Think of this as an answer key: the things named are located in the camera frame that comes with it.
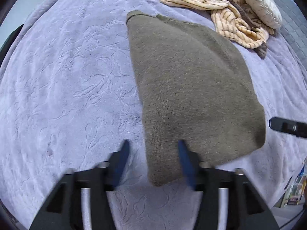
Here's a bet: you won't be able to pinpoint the striped beige fleece garment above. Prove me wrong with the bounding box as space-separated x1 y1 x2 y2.
160 0 275 59

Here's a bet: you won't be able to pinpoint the colourful books on shelf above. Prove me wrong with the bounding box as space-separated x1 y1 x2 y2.
274 159 306 208

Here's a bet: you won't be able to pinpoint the grey quilted mattress cover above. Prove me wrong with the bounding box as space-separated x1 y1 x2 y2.
274 0 307 67

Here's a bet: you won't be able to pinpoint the cream quilted pillow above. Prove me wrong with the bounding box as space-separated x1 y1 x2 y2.
245 0 283 29

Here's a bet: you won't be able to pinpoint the lavender embossed bed blanket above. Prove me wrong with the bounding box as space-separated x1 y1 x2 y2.
1 0 306 229

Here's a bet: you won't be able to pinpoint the black pillow at bed edge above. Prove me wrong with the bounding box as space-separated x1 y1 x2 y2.
0 24 23 66

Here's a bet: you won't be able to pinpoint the olive brown knit sweater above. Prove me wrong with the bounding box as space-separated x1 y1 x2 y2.
126 10 266 186

